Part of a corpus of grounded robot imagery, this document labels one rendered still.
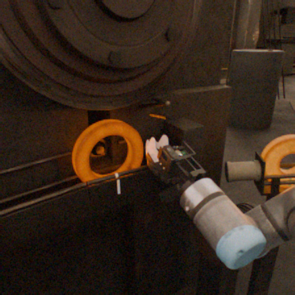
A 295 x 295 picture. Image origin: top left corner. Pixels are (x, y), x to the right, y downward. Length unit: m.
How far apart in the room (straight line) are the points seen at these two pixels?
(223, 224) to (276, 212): 0.14
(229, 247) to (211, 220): 0.06
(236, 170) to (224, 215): 0.26
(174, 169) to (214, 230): 0.17
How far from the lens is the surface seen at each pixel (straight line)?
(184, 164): 0.60
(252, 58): 3.17
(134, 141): 0.66
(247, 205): 0.90
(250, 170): 0.77
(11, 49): 0.52
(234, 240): 0.51
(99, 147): 0.72
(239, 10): 5.01
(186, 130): 0.71
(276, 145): 0.77
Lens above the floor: 1.03
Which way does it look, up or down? 23 degrees down
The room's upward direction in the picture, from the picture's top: straight up
